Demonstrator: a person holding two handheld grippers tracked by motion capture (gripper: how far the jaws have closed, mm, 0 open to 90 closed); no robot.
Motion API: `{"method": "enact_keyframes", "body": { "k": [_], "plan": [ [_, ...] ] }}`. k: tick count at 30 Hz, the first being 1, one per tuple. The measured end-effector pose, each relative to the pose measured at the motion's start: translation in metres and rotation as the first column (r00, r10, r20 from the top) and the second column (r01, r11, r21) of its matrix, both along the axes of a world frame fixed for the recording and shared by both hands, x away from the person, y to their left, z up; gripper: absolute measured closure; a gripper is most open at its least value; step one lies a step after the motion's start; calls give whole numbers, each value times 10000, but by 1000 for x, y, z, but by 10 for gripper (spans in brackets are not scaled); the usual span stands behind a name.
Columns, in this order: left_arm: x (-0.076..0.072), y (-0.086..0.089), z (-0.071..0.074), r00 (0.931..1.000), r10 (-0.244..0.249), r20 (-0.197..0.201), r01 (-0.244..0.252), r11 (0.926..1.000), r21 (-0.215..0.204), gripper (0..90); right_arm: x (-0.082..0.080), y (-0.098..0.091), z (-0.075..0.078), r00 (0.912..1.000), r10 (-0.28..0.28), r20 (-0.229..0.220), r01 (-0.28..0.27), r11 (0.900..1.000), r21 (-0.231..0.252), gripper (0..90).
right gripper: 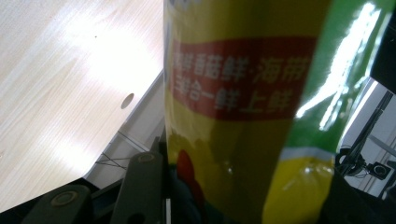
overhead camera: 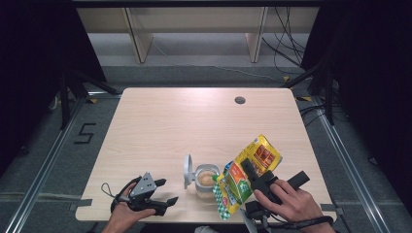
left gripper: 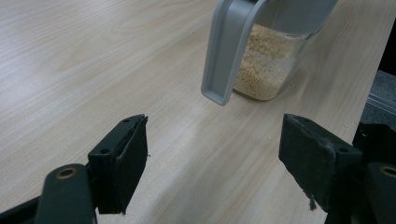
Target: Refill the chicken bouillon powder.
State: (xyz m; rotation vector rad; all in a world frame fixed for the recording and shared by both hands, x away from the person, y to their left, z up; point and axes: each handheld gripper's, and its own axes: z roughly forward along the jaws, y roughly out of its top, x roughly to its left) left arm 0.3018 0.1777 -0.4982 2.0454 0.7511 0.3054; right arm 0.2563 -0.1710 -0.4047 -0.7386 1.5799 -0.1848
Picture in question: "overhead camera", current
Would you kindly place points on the person's left hand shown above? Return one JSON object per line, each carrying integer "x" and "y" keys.
{"x": 124, "y": 213}

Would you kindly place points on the grey tape strip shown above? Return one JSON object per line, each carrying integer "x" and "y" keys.
{"x": 332, "y": 209}
{"x": 81, "y": 204}

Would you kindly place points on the black metal stand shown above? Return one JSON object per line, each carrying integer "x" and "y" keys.
{"x": 325, "y": 90}
{"x": 69, "y": 93}

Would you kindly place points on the clear plastic seasoning jar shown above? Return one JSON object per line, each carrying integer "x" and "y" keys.
{"x": 206, "y": 178}

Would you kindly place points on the yellow seasoning pouch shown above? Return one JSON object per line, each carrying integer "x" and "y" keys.
{"x": 238, "y": 189}

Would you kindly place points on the person's right hand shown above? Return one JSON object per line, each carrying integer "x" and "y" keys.
{"x": 294, "y": 202}

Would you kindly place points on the beige wooden shelf unit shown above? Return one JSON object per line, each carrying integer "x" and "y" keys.
{"x": 197, "y": 19}

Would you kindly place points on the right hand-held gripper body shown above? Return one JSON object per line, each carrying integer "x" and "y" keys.
{"x": 264, "y": 184}

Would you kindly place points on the aluminium floor rail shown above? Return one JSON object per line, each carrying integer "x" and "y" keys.
{"x": 350, "y": 165}
{"x": 45, "y": 165}

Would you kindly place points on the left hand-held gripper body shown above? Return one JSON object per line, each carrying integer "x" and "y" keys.
{"x": 144, "y": 189}

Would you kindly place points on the dark curtain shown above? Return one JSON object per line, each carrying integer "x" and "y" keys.
{"x": 32, "y": 64}
{"x": 372, "y": 81}

